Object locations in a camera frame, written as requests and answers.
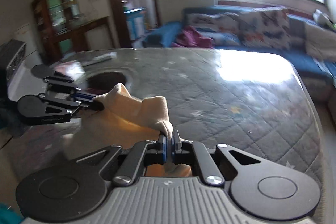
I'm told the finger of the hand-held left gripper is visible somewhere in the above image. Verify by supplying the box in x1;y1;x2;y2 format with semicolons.
43;70;95;100
39;94;105;118

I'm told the blue cabinet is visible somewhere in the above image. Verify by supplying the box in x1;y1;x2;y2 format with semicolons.
123;7;147;41

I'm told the large butterfly print pillow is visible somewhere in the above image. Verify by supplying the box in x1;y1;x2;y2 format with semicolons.
238;7;292;50

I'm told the small grey flat object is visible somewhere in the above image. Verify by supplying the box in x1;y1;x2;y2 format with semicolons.
83;53;116;65

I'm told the long butterfly print pillow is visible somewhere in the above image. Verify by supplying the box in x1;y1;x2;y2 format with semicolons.
188;13;242;46

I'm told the panda plush toy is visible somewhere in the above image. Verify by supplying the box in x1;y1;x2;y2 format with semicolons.
314;9;336;28

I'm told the pink cloth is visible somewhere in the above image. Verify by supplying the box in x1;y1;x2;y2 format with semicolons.
172;25;214;49

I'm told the cream cloth garment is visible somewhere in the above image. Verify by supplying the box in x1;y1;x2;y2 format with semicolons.
62;82;192;177

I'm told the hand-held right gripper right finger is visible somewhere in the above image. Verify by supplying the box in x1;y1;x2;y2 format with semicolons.
171;130;263;186

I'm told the wooden shelf cabinet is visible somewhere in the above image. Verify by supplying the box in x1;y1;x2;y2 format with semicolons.
31;0;113;63

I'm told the plain grey pillow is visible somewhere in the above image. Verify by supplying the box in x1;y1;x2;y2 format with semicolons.
303;22;336;60

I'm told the blue corner sofa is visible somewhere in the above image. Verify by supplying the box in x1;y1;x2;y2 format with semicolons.
144;6;336;109

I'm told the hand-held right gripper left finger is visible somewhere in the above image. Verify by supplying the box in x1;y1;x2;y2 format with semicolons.
63;134;171;187

